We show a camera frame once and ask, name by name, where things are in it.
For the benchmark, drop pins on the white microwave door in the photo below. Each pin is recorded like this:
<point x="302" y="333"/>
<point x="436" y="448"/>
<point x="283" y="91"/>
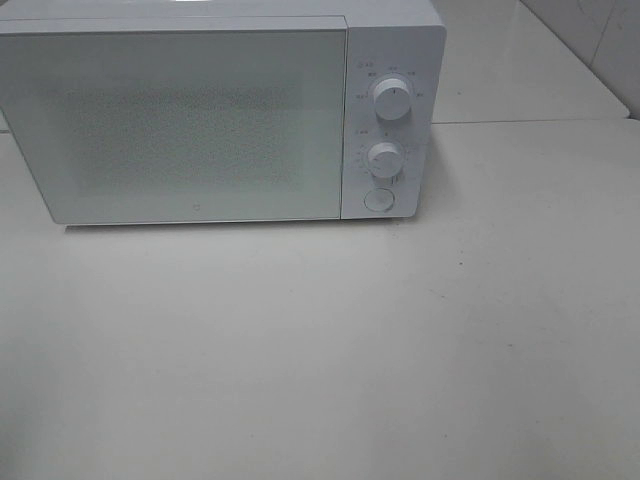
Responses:
<point x="179" y="120"/>

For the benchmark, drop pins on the white microwave oven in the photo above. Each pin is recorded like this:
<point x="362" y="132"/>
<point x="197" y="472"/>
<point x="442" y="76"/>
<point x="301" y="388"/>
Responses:
<point x="384" y="37"/>

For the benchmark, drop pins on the white microwave knob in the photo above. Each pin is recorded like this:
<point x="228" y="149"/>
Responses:
<point x="385" y="160"/>
<point x="392" y="97"/>

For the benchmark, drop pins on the round microwave door button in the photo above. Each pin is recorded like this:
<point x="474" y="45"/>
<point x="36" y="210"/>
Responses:
<point x="379" y="200"/>

